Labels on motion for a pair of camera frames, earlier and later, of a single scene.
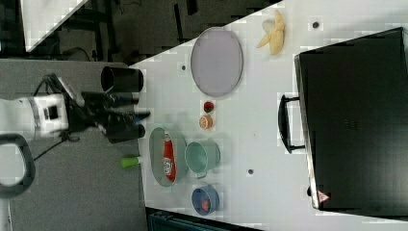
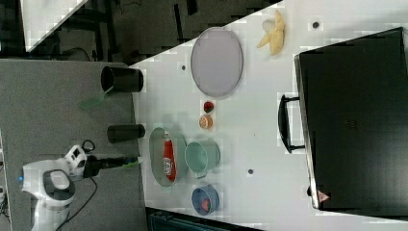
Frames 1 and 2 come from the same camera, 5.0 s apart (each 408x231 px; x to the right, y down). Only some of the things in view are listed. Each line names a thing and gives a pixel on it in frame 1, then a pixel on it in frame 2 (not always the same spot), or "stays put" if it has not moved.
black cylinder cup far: x=121 y=79 stays put
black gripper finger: x=127 y=117 to x=111 y=164
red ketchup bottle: x=169 y=159 stays put
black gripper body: x=94 y=110 to x=92 y=166
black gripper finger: x=123 y=99 to x=116 y=161
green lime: x=129 y=162 stays put
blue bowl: x=201 y=193 stays put
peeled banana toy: x=274 y=38 stays put
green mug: x=202 y=156 stays put
